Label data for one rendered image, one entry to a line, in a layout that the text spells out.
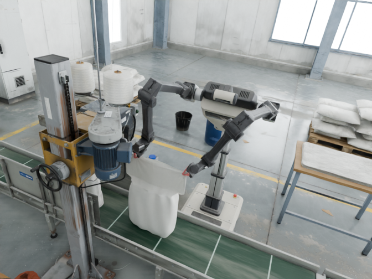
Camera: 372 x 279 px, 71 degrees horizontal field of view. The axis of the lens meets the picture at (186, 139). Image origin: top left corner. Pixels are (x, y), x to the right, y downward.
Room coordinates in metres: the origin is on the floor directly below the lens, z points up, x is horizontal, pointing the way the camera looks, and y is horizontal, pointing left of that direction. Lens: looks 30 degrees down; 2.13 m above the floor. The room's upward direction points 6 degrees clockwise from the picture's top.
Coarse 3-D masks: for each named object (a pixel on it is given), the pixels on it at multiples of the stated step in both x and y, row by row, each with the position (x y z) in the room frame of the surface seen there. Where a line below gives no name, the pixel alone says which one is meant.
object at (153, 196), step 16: (144, 160) 1.55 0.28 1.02; (144, 176) 1.55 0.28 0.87; (160, 176) 1.49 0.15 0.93; (176, 176) 1.47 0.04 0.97; (144, 192) 1.47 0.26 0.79; (160, 192) 1.45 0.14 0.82; (176, 192) 1.46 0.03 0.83; (128, 208) 1.53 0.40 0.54; (144, 208) 1.45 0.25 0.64; (160, 208) 1.40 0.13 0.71; (176, 208) 1.46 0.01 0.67; (144, 224) 1.45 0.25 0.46; (160, 224) 1.40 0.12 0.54
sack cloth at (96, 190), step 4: (92, 176) 1.65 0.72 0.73; (88, 180) 1.63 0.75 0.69; (96, 180) 1.68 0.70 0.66; (88, 184) 1.63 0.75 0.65; (92, 184) 1.65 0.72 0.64; (88, 188) 1.63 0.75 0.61; (92, 188) 1.64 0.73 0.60; (96, 188) 1.68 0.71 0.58; (100, 188) 1.74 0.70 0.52; (92, 192) 1.64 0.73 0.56; (96, 192) 1.67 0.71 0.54; (100, 192) 1.73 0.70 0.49; (100, 196) 1.72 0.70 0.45; (100, 200) 1.69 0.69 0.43; (100, 204) 1.67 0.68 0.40
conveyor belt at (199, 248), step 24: (0, 168) 2.02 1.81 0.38; (120, 216) 1.58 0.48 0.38; (144, 240) 1.37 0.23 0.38; (168, 240) 1.39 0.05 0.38; (192, 240) 1.42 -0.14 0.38; (216, 240) 1.44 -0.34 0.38; (192, 264) 1.21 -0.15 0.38; (216, 264) 1.23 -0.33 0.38; (240, 264) 1.25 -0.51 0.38; (264, 264) 1.28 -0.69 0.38; (288, 264) 1.30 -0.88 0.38
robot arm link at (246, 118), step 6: (264, 102) 1.52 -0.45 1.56; (270, 102) 1.53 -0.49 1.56; (258, 108) 1.38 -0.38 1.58; (264, 108) 1.42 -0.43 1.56; (240, 114) 1.23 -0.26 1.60; (246, 114) 1.22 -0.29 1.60; (252, 114) 1.26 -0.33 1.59; (258, 114) 1.31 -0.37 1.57; (264, 114) 1.38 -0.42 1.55; (270, 114) 1.46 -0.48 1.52; (276, 114) 1.51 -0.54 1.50; (234, 120) 1.22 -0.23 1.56; (240, 120) 1.21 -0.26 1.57; (246, 120) 1.20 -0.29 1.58; (252, 120) 1.20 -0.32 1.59; (228, 126) 1.22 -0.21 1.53; (234, 126) 1.20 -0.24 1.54; (240, 126) 1.20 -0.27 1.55; (246, 126) 1.19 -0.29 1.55; (234, 132) 1.19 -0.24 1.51; (240, 132) 1.19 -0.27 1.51
